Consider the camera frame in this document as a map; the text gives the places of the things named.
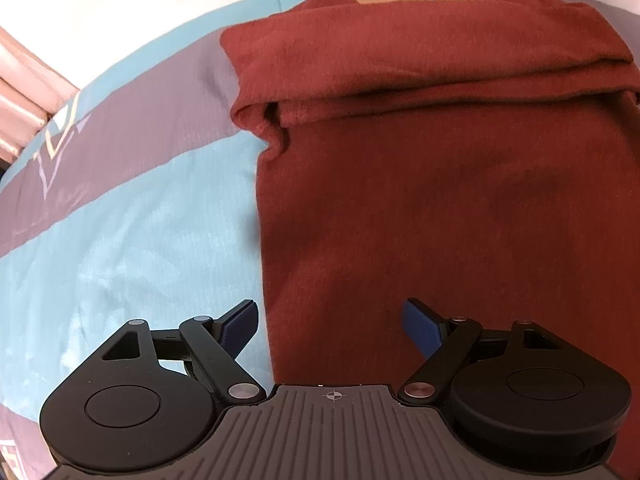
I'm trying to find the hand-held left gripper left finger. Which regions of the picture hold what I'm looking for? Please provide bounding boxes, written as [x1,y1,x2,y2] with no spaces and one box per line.
[75,299,266,406]

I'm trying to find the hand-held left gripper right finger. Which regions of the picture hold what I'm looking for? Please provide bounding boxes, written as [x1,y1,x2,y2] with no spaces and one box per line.
[398,297,586,407]

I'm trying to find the dark red sweater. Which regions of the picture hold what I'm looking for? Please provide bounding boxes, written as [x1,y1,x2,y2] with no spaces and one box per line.
[220,0,640,476]

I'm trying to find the blue grey patterned bedsheet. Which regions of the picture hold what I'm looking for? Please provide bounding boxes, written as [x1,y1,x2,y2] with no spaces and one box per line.
[0,0,473,480]

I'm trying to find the pink floral curtain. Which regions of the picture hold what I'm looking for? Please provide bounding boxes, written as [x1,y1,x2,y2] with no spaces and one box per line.
[0,25,83,162]

